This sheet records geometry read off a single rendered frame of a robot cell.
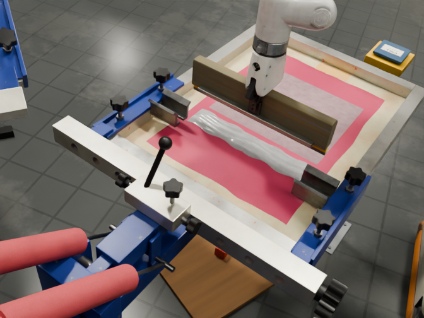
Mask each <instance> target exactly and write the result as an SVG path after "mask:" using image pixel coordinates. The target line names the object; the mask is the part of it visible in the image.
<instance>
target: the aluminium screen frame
mask: <svg viewBox="0 0 424 318"><path fill-rule="evenodd" d="M255 28H256V24H255V25H253V26H252V27H250V28H249V29H248V30H246V31H245V32H243V33H242V34H240V35H239V36H238V37H236V38H234V39H233V40H232V41H230V42H229V43H227V44H226V45H224V46H223V47H221V48H220V49H218V50H217V51H216V52H214V53H212V54H211V55H210V56H208V57H207V59H210V60H212V61H214V62H216V63H218V64H220V65H222V66H225V65H226V64H228V63H229V62H230V61H231V60H233V59H234V58H236V57H237V56H238V55H240V54H241V53H243V52H244V51H245V50H247V49H248V48H249V47H251V46H252V44H253V40H254V33H255ZM288 46H289V47H291V48H292V49H295V50H297V51H300V52H302V53H304V54H307V55H308V56H311V57H313V58H315V59H318V60H320V61H322V62H325V63H326V64H329V65H331V66H334V67H336V68H338V69H340V70H342V71H345V72H347V73H350V74H352V75H353V76H356V77H358V78H360V79H363V80H365V81H368V82H369V83H372V84H374V85H376V86H379V87H381V88H383V89H385V90H387V91H390V92H392V93H395V94H397V95H399V96H401V97H403V98H405V101H404V102H403V103H402V104H401V106H400V107H399V108H398V110H397V111H396V113H395V114H394V115H393V116H392V118H391V119H390V121H389V122H388V123H387V125H386V126H385V128H383V130H382V131H381V133H380V134H379V135H378V136H377V138H376V139H375V141H374V142H373V143H372V145H371V146H370V148H369V149H368V150H367V151H366V153H365V154H364V155H363V156H362V158H361V159H360V161H359V162H358V163H357V165H356V166H355V168H358V167H360V168H361V169H362V171H363V172H364V173H366V175H369V176H371V174H372V173H373V171H374V170H375V169H376V167H377V166H378V164H379V163H380V161H381V160H382V159H383V157H384V156H385V154H386V153H387V151H388V150H389V148H390V147H391V146H392V144H393V142H395V140H396V138H397V137H398V136H399V134H400V133H401V131H402V130H403V129H404V127H405V125H406V124H407V123H408V121H409V120H410V119H411V117H412V115H413V114H414V113H415V111H416V110H417V108H418V107H419V106H420V104H421V103H422V101H423V100H424V88H422V87H420V86H418V85H415V84H413V83H411V82H409V81H406V80H404V79H402V78H399V77H397V76H395V75H393V74H390V73H387V72H385V71H383V70H381V69H379V68H376V67H374V66H371V65H369V64H367V63H365V62H362V61H359V60H358V59H355V58H353V57H350V56H348V55H346V54H344V53H341V52H339V51H336V50H334V49H332V48H330V47H327V46H325V45H322V44H320V43H318V42H315V41H313V40H311V39H309V38H306V37H304V36H301V35H299V34H297V33H295V32H292V31H291V33H290V39H289V42H288ZM177 79H178V80H181V81H183V82H184V86H183V87H181V88H179V89H178V90H177V91H175V92H174V93H176V94H178V95H180V96H182V97H183V96H184V95H185V94H186V93H188V92H189V91H191V90H192V89H193V88H194V85H193V84H192V68H190V69H189V70H188V71H186V72H185V73H184V74H182V75H180V76H179V77H178V78H177ZM154 117H155V116H154V115H152V114H150V110H149V111H147V112H146V113H145V114H143V115H142V116H141V117H139V118H137V119H136V120H135V121H133V122H132V123H130V124H129V125H128V126H126V127H125V128H124V129H122V130H121V131H119V132H118V133H117V134H115V135H113V136H112V137H111V138H109V139H108V140H109V141H111V142H112V143H114V144H116V145H117V146H119V147H120V148H122V149H123V150H125V151H127V152H128V153H130V154H132V155H133V156H135V157H136V158H139V159H140V160H141V161H143V162H145V163H147V164H148V165H149V166H151V167H152V165H153V162H154V161H155V158H156V157H155V156H154V155H152V154H151V153H148V152H147V151H145V150H144V149H142V148H140V147H139V146H137V145H135V144H134V143H132V142H130V141H129V140H127V139H126V137H128V136H129V135H130V134H132V133H133V132H134V131H136V130H137V129H139V128H140V127H141V126H143V125H144V124H146V123H147V122H148V121H150V120H151V119H152V118H154ZM157 170H158V171H159V172H161V173H162V174H164V175H166V176H167V177H169V178H175V179H177V181H179V182H182V183H183V186H184V187H185V188H187V189H188V190H190V191H192V192H193V193H195V194H197V195H198V196H200V197H201V198H203V199H205V200H207V201H208V202H209V203H211V204H213V205H215V206H216V207H217V208H220V209H221V210H222V211H224V212H226V213H228V214H229V215H230V216H232V217H234V218H236V219H237V220H238V221H241V222H242V223H244V224H245V225H247V226H248V227H250V228H252V229H253V230H255V231H257V232H258V233H260V234H261V235H263V236H265V237H266V238H268V239H270V240H271V241H273V242H274V243H276V244H278V245H279V246H281V247H282V248H284V249H286V250H287V251H289V252H290V251H291V249H292V248H293V246H294V245H295V244H296V243H297V242H296V241H294V240H292V239H291V238H289V237H287V236H286V235H284V234H282V233H281V232H279V231H277V230H276V229H274V228H273V227H271V226H269V225H268V224H266V223H265V222H263V221H261V220H259V219H258V218H256V217H255V216H253V215H251V214H250V213H248V212H246V211H244V210H243V209H241V208H239V207H238V206H236V205H234V204H233V203H231V202H230V201H228V200H226V199H225V198H223V197H221V196H220V195H218V194H217V193H215V192H213V191H211V190H210V189H208V188H207V187H205V186H203V185H202V184H200V183H198V182H196V181H195V180H193V179H192V178H190V177H188V176H187V175H185V174H183V173H182V172H180V171H178V170H177V169H175V168H173V167H172V166H170V165H169V164H167V163H165V162H163V161H162V160H161V162H160V164H159V166H158V169H157ZM366 177H367V176H366Z"/></svg>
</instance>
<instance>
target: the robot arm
mask: <svg viewBox="0 0 424 318"><path fill-rule="evenodd" d="M336 17H337V7H336V4H335V2H334V1H333V0H260V1H259V9H258V13H257V21H256V28H255V33H254V40H253V44H252V48H253V49H254V50H253V53H252V56H251V59H250V63H249V68H248V72H247V77H246V82H245V88H246V90H247V93H246V95H245V98H246V99H248V100H249V106H248V111H249V112H251V113H253V114H255V115H260V112H261V106H262V102H261V98H262V97H263V96H265V95H266V94H268V93H269V92H270V91H271V90H272V89H273V88H274V87H275V86H277V85H278V84H279V83H280V82H281V80H282V79H283V75H284V71H285V64H286V54H287V47H288V42H289V39H290V33H291V30H292V27H298V28H303V29H306V30H313V31H319V30H325V29H327V28H329V27H330V26H331V25H332V24H333V23H334V22H335V20H336ZM254 92H256V93H257V95H258V97H257V96H256V95H254Z"/></svg>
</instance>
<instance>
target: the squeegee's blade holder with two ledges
mask: <svg viewBox="0 0 424 318"><path fill-rule="evenodd" d="M198 91H200V92H201V93H203V94H205V95H207V96H209V97H211V98H213V99H215V100H217V101H219V102H221V103H223V104H225V105H227V106H229V107H231V108H233V109H235V110H237V111H239V112H241V113H243V114H245V115H247V116H249V117H251V118H252V119H254V120H256V121H258V122H260V123H262V124H264V125H266V126H268V127H270V128H272V129H274V130H276V131H278V132H280V133H282V134H284V135H286V136H288V137H290V138H292V139H294V140H295V141H298V142H299V143H302V144H304V145H305V146H308V147H309V148H311V147H312V146H313V144H314V142H313V141H311V140H309V139H307V138H305V137H303V136H301V135H299V134H297V133H295V132H293V131H291V130H289V129H287V128H285V127H283V126H281V125H279V124H277V123H275V122H273V121H271V120H269V119H267V118H265V117H263V116H261V115H255V114H253V113H251V112H249V111H248V109H247V108H245V107H243V106H241V105H239V104H237V103H235V102H233V101H231V100H229V99H227V98H225V97H223V96H221V95H219V94H217V93H215V92H213V91H211V90H209V89H207V88H205V87H203V86H200V87H199V88H198Z"/></svg>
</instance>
